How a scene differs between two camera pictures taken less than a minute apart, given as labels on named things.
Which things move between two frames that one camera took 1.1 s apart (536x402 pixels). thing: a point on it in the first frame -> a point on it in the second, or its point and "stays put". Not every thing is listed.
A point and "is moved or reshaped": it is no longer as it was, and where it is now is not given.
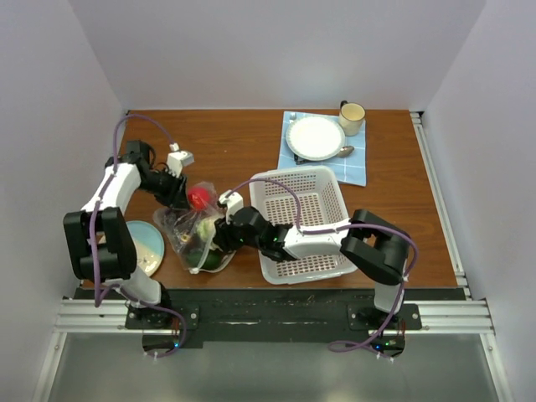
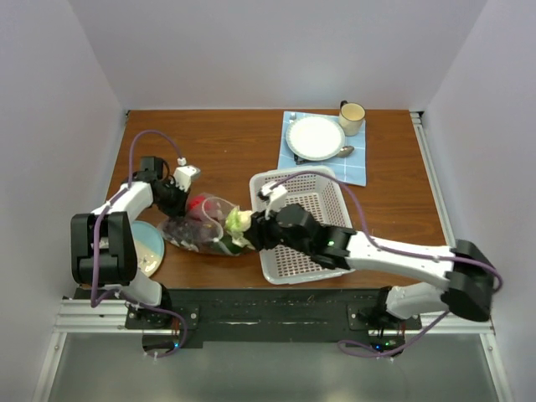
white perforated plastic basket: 310,198 stays put
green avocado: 204,259 is moved or reshaped
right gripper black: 224,235 -> 260,231
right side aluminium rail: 439,203 stays put
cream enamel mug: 351,116 stays put
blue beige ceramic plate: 149,246 stays put
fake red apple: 198,197 -> 195,208
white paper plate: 316,138 stays put
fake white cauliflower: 206,229 is moved or reshaped
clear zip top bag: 190,229 is moved or reshaped
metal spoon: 345,152 stays put
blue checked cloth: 286,157 stays put
